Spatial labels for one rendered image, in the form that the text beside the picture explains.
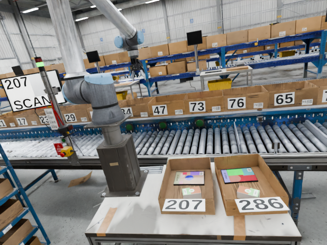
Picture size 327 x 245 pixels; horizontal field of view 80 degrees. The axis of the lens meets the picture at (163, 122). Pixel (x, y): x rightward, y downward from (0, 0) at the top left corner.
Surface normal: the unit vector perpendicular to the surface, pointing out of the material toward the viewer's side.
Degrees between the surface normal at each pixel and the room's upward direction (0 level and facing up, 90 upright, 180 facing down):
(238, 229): 0
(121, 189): 90
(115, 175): 90
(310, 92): 90
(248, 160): 90
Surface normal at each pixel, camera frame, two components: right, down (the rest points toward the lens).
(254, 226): -0.16, -0.93
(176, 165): -0.16, 0.36
